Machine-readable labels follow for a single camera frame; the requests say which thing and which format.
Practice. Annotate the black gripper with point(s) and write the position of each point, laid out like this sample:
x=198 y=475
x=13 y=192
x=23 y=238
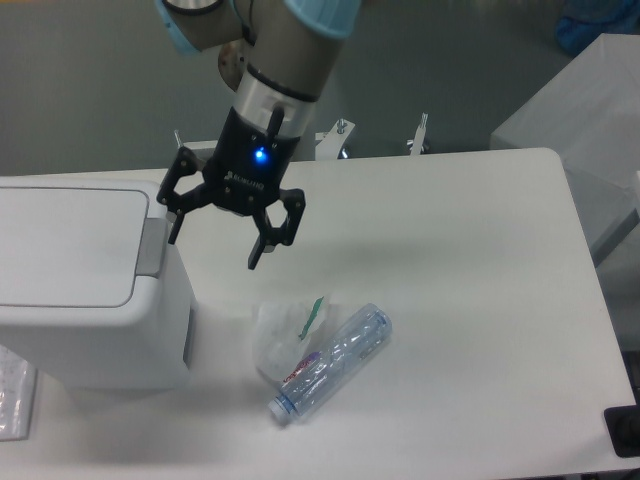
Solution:
x=242 y=176

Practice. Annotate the white push-lid trash can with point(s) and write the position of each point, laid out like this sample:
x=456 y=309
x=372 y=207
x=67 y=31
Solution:
x=92 y=291

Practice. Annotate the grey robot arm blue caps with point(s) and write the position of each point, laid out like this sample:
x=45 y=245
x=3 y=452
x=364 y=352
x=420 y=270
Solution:
x=292 y=48

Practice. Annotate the white plastic wrapper green strip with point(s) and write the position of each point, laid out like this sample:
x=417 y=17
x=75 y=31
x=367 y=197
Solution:
x=284 y=332

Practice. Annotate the clear crushed plastic bottle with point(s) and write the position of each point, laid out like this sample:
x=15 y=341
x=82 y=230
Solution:
x=325 y=370

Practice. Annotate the clear plastic sheet left edge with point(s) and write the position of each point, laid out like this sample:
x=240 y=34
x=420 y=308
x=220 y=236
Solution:
x=18 y=385

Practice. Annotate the grey cabinet at right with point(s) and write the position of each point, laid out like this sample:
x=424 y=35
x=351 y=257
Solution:
x=589 y=115

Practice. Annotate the blue object top right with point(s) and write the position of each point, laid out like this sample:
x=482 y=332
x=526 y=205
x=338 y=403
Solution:
x=582 y=22

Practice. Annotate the black device right edge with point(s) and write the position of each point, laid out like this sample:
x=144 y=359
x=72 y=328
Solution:
x=623 y=426

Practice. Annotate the white mounting bracket frame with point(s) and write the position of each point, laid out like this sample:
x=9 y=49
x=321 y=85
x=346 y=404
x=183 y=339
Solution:
x=328 y=145

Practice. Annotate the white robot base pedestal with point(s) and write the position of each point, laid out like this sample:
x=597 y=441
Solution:
x=232 y=61

